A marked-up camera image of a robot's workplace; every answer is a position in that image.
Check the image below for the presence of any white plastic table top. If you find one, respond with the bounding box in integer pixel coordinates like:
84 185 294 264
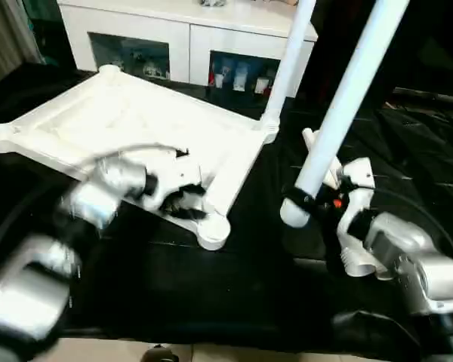
0 64 279 251

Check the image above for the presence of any black shiny mat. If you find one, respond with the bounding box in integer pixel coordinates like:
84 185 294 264
0 62 453 355

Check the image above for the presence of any white printed mug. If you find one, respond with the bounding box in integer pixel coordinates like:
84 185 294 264
233 63 249 91

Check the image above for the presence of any long black bar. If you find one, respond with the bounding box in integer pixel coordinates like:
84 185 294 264
394 87 453 106

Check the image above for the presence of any brown rounded object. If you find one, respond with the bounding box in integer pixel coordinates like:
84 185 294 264
143 345 177 362

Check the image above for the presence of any white sideboard cabinet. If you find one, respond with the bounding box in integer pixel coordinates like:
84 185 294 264
58 0 319 99

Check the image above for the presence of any beige curtain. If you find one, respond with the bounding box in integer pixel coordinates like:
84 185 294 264
0 0 35 91

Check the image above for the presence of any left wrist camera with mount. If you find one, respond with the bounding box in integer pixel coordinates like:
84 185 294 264
143 150 204 212

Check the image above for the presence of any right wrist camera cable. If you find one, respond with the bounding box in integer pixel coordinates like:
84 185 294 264
373 188 453 272

